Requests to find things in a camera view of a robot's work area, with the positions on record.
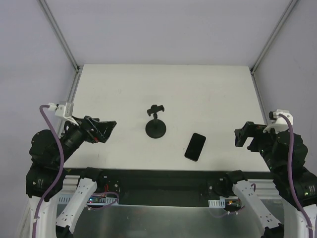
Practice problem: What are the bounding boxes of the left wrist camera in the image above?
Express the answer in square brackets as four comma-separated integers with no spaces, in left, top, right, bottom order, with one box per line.
[48,102,78,125]

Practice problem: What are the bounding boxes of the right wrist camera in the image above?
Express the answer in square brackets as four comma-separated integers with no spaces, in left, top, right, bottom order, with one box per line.
[263,109,294,134]

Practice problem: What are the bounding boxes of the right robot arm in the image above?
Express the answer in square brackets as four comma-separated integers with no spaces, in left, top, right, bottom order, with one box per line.
[212,122,317,238]

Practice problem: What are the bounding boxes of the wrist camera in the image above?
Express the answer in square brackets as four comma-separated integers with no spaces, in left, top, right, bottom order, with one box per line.
[48,102,78,125]
[263,109,294,134]

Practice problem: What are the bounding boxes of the right white cable duct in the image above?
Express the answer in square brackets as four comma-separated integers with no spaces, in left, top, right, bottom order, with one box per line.
[208,197,242,209]

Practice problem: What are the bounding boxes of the right aluminium frame post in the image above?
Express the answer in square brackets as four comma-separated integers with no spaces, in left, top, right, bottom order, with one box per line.
[249,0,300,74]

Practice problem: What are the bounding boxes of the white cable duct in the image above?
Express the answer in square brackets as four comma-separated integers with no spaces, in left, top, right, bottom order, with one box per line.
[58,194,119,207]
[208,197,242,209]

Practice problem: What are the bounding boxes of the black phone stand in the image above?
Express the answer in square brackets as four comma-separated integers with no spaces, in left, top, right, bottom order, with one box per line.
[145,105,166,139]

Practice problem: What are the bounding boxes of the black smartphone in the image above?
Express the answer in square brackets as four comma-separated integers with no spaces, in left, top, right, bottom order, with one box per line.
[184,133,206,162]

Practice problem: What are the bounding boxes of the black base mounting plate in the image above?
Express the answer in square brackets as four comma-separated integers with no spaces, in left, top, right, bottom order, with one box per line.
[64,168,273,206]

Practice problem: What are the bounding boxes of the left white cable duct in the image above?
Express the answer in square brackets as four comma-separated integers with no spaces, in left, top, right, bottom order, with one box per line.
[58,194,119,207]

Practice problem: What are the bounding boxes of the aluminium frame post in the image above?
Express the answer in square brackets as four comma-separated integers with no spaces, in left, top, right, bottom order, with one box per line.
[37,0,82,74]
[249,0,300,74]

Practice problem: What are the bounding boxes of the left aluminium frame post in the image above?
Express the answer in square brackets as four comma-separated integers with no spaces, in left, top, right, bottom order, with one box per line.
[37,0,82,74]

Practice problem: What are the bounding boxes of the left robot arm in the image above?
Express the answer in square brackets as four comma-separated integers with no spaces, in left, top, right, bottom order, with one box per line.
[26,116,117,238]

